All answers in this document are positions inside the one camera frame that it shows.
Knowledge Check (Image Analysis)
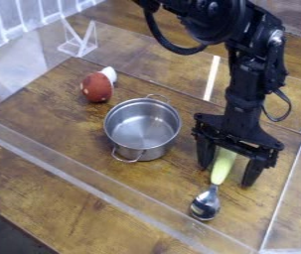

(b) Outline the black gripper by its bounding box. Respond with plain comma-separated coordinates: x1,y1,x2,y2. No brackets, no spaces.
192,92,284,188

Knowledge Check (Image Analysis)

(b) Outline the green handled metal spoon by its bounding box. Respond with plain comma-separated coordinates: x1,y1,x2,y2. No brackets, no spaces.
191,148,236,221

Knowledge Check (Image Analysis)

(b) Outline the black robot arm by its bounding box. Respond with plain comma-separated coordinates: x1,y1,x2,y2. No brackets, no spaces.
132,0,288,187

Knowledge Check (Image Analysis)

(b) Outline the small steel pot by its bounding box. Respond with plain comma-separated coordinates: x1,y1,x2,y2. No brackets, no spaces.
104,94,183,163

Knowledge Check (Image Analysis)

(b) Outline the red toy mushroom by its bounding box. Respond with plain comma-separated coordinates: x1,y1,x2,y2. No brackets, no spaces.
80,66,117,102

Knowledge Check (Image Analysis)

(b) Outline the black cable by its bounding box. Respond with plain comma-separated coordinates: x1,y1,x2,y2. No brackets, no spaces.
260,88,294,123

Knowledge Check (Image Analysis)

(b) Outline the clear acrylic bracket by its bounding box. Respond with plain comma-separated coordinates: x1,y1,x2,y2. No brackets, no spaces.
58,19,98,58

